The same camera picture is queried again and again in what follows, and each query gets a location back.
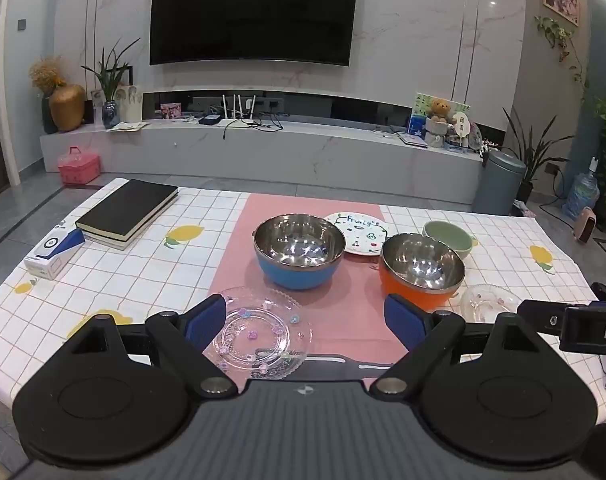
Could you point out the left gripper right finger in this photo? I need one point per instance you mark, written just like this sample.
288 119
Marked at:
427 338

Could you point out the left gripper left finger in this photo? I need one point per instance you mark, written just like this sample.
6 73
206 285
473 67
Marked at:
180 340

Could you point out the small clear glass plate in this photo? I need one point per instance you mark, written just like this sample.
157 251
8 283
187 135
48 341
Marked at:
483 303

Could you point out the orange steel bowl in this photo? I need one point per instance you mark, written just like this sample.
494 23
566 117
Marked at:
420 269

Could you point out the large clear glass plate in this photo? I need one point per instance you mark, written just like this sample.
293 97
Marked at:
266 335

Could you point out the green ceramic bowl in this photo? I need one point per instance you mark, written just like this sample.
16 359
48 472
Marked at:
454 237

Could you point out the white painted fruit plate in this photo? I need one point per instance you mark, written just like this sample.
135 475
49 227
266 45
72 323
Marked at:
364 234

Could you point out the blue steel bowl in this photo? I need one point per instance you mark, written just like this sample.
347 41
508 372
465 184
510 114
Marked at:
298 251

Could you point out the pink restaurant placemat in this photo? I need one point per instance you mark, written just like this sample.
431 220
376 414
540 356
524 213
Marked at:
346 314

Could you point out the checked lemon tablecloth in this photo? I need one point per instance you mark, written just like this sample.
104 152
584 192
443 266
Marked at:
171 267

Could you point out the pink small heater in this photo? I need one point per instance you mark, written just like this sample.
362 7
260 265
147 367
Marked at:
585 225

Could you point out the black notebook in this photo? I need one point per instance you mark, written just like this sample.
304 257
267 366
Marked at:
117 219

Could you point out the water bottle jug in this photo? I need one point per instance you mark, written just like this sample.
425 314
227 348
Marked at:
584 192

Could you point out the white blue box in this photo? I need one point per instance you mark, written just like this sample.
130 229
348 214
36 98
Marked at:
48 258

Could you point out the grey trash bin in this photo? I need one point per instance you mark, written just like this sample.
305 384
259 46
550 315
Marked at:
500 181

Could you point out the floor potted plant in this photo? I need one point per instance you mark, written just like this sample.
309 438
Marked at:
533 153

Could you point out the grey tv bench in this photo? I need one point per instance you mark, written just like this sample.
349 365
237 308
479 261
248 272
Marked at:
369 160

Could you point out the pink storage box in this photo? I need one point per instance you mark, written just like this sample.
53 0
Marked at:
78 167

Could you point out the white router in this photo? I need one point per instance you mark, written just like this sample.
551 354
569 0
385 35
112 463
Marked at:
238 112

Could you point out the teddy bear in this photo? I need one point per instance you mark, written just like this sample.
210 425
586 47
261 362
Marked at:
439 110

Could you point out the gold vase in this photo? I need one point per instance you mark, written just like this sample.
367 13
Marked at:
67 106

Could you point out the blue vase with plant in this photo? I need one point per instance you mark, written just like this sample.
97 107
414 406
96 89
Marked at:
109 73

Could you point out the black wall television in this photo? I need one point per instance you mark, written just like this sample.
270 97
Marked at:
306 31

